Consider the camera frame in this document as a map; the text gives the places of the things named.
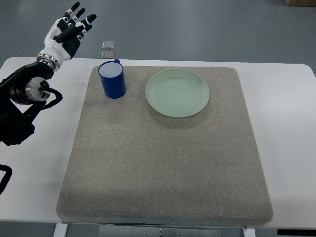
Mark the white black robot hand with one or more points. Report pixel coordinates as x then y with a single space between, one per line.
64 37

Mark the blue mug white inside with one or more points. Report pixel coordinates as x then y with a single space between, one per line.
112 78

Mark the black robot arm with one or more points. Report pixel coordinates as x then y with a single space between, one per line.
23 95

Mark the upper floor socket plate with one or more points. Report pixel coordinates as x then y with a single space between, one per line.
108 45

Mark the light green plate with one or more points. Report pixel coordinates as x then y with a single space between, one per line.
177 93

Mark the grey felt mat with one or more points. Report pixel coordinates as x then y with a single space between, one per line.
132 165

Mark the cardboard box corner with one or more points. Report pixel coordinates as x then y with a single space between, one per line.
301 3

